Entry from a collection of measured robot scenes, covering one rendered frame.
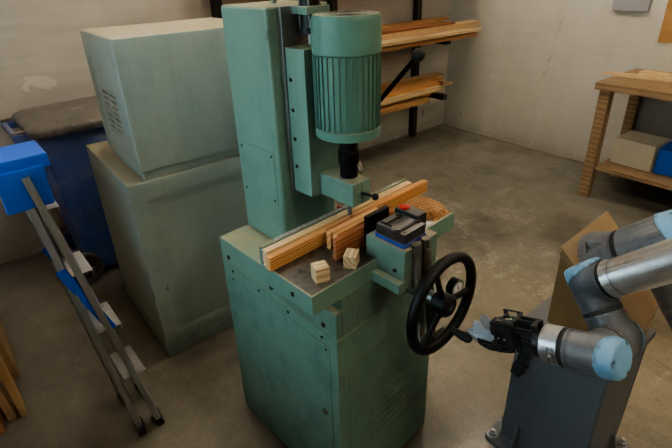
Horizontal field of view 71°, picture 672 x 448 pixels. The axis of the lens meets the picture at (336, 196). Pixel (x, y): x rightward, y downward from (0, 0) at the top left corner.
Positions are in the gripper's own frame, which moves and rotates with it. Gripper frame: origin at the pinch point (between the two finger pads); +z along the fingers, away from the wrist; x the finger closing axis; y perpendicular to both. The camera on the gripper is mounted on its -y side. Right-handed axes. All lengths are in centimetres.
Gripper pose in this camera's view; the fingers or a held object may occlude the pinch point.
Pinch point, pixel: (472, 333)
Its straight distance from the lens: 137.0
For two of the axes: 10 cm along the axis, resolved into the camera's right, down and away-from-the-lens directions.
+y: -2.5, -9.5, -1.9
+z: -6.4, 0.2, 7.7
